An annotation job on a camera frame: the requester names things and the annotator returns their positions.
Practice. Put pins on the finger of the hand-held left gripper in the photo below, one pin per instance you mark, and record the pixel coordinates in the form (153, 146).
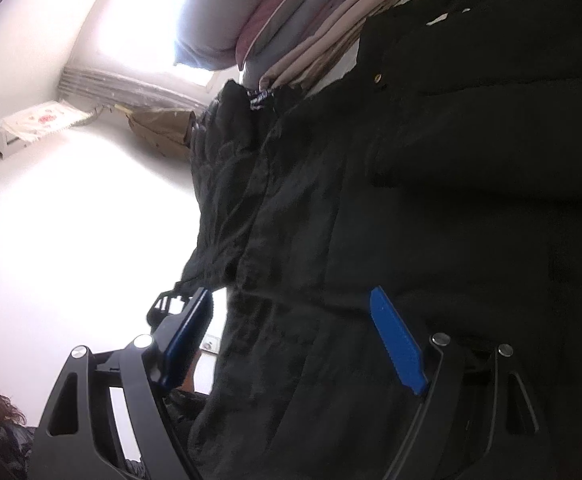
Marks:
(173, 317)

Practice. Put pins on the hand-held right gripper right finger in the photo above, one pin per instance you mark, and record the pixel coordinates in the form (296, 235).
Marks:
(396, 340)

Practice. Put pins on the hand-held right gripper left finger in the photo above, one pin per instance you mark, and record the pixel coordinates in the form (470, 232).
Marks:
(186, 340)

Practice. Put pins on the black long coat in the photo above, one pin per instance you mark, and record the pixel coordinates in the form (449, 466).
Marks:
(421, 210)

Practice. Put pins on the black puffer jacket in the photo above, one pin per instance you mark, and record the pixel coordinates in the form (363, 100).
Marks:
(221, 170)

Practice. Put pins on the brown hanging coat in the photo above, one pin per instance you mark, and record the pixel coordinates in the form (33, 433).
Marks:
(161, 132)

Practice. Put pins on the person's dark clothing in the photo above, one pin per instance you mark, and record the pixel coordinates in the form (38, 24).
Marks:
(11, 455)

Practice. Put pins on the grey patterned curtain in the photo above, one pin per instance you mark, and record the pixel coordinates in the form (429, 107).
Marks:
(121, 87)

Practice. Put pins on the air conditioner with printed cover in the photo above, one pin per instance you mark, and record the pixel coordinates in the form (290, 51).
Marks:
(31, 125)

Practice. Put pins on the bright window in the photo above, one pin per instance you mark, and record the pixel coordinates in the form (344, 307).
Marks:
(146, 20)

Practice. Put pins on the mauve folded quilt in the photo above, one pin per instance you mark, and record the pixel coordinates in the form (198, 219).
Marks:
(271, 10)

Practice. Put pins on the blue grey folded quilt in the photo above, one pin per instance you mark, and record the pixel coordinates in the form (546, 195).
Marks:
(316, 20)

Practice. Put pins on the white wall socket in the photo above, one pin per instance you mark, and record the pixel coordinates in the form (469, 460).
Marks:
(211, 345)

